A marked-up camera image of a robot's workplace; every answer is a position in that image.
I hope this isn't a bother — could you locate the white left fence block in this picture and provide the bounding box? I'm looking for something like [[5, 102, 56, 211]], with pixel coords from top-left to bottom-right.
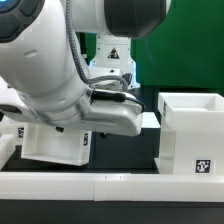
[[0, 134, 15, 171]]

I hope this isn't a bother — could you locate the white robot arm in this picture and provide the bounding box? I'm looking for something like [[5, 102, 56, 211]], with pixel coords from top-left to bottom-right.
[[0, 0, 171, 136]]

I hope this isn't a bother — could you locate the white marker sheet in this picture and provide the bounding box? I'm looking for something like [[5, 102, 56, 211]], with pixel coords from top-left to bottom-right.
[[142, 112, 160, 129]]

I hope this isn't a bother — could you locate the white drawer cabinet box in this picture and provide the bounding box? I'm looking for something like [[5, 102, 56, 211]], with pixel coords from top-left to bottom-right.
[[155, 93, 224, 175]]

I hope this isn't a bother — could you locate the white open drawer tray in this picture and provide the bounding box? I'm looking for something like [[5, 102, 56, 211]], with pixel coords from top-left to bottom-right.
[[0, 116, 25, 140]]

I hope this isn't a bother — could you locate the white front fence bar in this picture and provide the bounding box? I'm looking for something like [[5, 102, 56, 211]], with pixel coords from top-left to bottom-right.
[[0, 172, 224, 202]]

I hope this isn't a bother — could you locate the white drawer with knob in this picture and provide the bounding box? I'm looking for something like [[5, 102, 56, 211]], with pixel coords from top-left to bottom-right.
[[21, 123, 92, 166]]

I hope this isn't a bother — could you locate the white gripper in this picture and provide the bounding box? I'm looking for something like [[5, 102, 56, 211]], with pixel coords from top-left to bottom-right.
[[68, 89, 144, 136]]

